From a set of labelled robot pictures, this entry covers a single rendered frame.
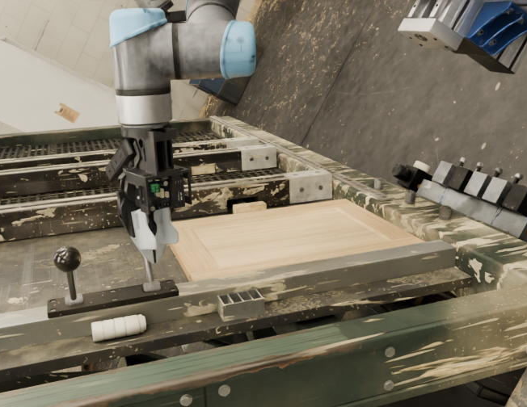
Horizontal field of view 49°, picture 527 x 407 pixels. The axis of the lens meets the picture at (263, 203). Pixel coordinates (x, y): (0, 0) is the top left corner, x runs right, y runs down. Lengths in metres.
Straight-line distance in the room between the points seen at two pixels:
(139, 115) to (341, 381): 0.44
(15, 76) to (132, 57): 4.19
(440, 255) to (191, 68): 0.60
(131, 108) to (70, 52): 5.54
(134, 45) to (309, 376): 0.48
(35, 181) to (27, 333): 0.95
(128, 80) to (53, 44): 5.54
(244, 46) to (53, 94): 4.22
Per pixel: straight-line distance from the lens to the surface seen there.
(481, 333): 0.90
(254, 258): 1.13
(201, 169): 1.89
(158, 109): 0.79
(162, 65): 0.78
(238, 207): 1.41
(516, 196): 1.29
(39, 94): 4.96
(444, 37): 1.41
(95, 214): 1.42
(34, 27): 6.33
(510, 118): 2.59
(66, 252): 0.85
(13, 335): 0.94
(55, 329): 0.94
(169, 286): 0.95
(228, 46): 0.78
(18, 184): 1.84
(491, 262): 1.08
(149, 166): 0.80
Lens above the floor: 1.68
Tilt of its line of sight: 24 degrees down
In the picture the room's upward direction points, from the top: 66 degrees counter-clockwise
